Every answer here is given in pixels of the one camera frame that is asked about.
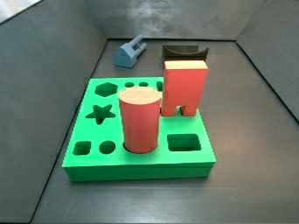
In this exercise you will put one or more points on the blue three prong object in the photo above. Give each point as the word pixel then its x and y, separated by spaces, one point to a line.
pixel 127 53

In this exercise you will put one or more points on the black curved fixture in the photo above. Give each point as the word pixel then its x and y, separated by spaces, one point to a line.
pixel 187 54

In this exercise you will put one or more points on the red cylinder peg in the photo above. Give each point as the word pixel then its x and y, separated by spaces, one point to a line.
pixel 139 103

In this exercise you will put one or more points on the red arch block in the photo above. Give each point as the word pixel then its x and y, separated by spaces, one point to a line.
pixel 183 82

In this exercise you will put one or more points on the green shape sorter block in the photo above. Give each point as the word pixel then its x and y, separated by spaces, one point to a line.
pixel 96 156

